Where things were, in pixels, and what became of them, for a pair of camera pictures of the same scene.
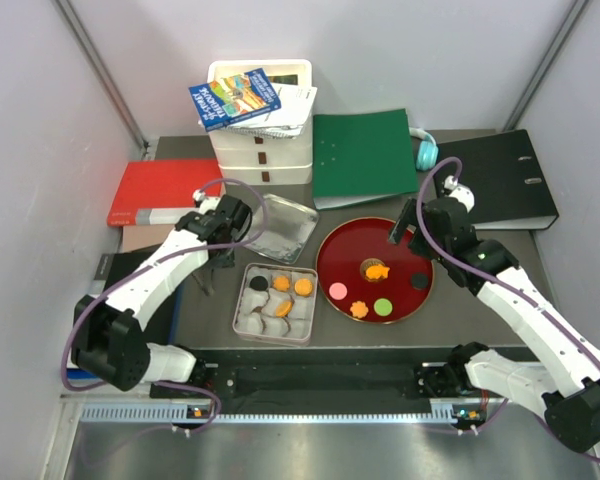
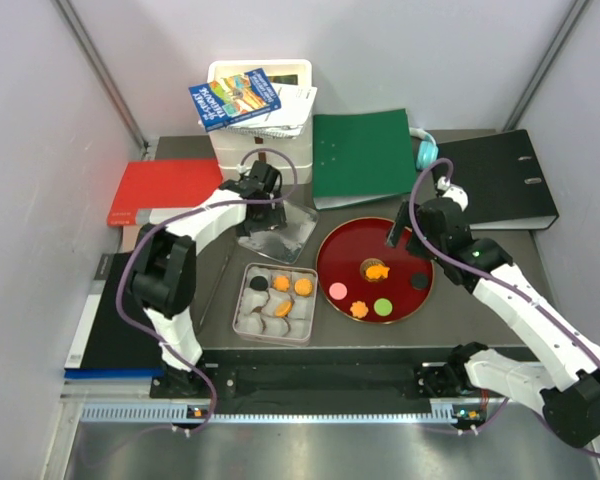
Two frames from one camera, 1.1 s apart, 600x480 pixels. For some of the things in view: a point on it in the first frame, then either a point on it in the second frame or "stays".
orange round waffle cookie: [303, 286] stays
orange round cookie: [284, 308] stays
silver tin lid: [288, 228] stays
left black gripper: [225, 262] → [273, 220]
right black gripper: [399, 228] stays
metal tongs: [208, 291] → [213, 293]
